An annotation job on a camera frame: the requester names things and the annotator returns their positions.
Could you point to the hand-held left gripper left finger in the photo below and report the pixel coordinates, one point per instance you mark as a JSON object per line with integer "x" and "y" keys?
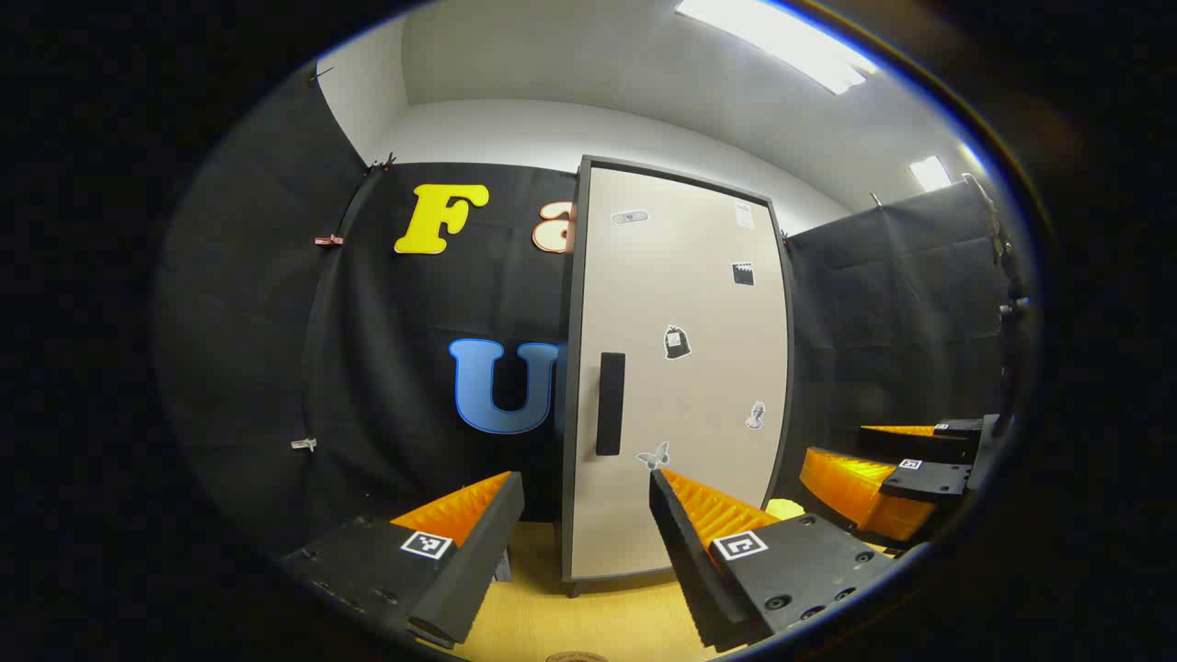
{"x": 469, "y": 552}

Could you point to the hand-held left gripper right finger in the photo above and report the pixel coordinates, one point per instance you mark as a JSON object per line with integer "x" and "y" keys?
{"x": 694, "y": 561}

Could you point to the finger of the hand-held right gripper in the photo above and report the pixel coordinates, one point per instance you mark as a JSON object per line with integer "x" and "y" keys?
{"x": 924, "y": 481}
{"x": 919, "y": 445}

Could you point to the brown round coaster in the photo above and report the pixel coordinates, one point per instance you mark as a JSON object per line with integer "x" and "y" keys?
{"x": 577, "y": 657}

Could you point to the beige cabinet door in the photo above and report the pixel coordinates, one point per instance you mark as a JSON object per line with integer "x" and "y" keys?
{"x": 680, "y": 276}

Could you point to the yellow round sponge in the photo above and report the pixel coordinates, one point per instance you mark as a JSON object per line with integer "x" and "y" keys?
{"x": 784, "y": 509}

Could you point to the black backdrop cloth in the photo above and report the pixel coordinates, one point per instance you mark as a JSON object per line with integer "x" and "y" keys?
{"x": 386, "y": 303}

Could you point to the ceiling light panel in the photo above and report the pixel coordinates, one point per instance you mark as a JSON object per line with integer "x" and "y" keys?
{"x": 931, "y": 173}
{"x": 782, "y": 41}

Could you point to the small red clip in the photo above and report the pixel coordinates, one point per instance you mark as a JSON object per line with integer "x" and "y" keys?
{"x": 328, "y": 240}

